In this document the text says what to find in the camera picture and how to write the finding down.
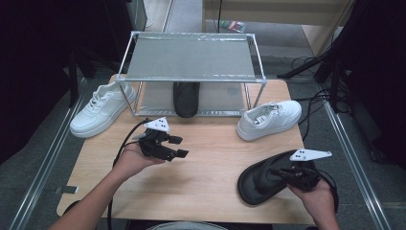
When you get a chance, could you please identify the metal floor rail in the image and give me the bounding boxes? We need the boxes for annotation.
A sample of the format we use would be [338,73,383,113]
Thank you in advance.
[319,92,392,230]
[8,76,89,230]

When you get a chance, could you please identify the person's dark trouser leg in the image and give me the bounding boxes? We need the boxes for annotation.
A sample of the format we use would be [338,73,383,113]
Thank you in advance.
[61,199,82,219]

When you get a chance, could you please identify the black hanging cable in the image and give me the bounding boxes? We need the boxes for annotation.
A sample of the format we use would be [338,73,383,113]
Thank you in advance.
[217,0,223,33]

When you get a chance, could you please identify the person's grey clothing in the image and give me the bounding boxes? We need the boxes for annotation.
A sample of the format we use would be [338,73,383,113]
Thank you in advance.
[147,221,228,230]

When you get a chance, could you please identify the black stand leg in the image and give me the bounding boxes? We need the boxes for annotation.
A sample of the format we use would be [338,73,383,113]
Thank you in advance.
[277,56,327,80]

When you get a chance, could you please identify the right hand-held gripper cable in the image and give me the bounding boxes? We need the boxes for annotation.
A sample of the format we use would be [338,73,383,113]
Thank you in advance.
[314,168,340,215]

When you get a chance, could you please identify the person's right hand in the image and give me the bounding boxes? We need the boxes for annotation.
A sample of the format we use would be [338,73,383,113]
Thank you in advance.
[287,180,337,222]

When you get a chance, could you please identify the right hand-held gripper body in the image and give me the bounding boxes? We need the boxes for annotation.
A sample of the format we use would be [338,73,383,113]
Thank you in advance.
[286,148,333,194]

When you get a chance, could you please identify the colourful packet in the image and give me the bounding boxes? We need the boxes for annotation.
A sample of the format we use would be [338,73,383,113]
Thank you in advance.
[219,19,247,34]

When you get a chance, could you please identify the white sneaker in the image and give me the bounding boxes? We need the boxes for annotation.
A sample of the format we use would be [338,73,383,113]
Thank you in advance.
[236,100,303,142]
[69,80,138,139]

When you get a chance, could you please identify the left hand-held gripper cable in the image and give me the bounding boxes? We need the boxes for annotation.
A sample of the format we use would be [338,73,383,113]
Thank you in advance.
[106,118,151,230]

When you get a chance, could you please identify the black curtain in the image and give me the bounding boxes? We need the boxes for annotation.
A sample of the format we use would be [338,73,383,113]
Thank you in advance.
[319,0,406,171]
[0,0,135,164]

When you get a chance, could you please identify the metal shoe rack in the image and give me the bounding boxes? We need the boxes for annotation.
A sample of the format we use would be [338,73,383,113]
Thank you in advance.
[115,30,268,118]

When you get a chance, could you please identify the grey floor bracket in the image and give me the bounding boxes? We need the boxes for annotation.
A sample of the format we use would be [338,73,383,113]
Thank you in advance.
[53,185,79,195]

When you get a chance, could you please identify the light wooden cabinet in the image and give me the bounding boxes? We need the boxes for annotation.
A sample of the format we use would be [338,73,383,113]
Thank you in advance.
[201,0,356,58]

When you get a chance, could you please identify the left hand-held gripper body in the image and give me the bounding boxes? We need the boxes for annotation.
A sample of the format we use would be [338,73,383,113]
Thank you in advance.
[137,117,176,163]

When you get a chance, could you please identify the person's left hand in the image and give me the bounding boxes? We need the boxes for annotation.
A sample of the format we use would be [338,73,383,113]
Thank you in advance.
[110,143,168,184]

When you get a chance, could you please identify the black slipper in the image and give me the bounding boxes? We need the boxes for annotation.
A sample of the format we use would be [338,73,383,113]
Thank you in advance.
[237,149,315,206]
[172,81,201,119]

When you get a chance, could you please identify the black floor cables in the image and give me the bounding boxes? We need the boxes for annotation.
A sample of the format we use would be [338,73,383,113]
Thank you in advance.
[288,56,333,142]

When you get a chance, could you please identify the hand-held gripper cable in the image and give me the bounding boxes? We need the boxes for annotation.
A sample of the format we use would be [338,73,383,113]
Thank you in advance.
[314,168,340,215]
[106,118,151,230]

